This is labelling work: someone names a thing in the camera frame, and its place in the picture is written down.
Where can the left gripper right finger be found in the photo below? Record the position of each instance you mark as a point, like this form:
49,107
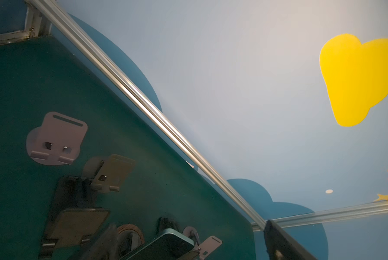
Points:
282,246

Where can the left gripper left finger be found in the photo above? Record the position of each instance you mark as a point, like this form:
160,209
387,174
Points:
103,247

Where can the black folding phone stand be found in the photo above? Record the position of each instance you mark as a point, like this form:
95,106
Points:
73,218

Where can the black phone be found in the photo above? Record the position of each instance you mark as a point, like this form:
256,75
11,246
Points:
167,245

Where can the grey phone stand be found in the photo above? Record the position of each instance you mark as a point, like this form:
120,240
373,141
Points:
201,250
57,141
108,173

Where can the brown round phone stand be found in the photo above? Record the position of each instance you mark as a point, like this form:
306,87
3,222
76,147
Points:
129,238

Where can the black back middle phone stand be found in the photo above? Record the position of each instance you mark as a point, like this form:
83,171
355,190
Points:
167,223

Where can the right aluminium frame post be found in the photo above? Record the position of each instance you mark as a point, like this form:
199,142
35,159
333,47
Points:
335,215

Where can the aluminium frame post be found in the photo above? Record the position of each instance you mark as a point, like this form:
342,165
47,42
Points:
35,25
335,215

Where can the back aluminium frame bar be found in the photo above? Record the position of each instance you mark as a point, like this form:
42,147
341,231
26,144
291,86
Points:
77,36

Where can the left aluminium frame post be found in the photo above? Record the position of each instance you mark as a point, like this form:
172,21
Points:
35,25

